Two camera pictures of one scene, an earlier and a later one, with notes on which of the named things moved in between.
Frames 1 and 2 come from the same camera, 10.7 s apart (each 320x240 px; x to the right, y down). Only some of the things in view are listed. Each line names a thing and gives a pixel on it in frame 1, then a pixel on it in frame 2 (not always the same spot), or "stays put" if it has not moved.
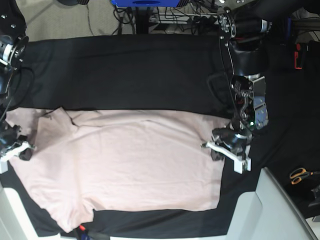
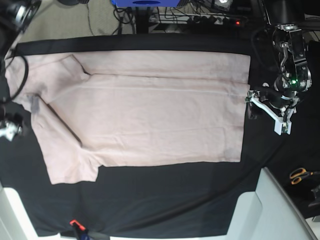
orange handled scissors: (296, 175) stays put
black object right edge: (316, 203) stays put
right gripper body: (234, 143) to (280, 108)
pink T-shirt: (88, 160) to (90, 110)
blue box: (146, 3) stays put
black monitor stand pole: (142, 20) stays put
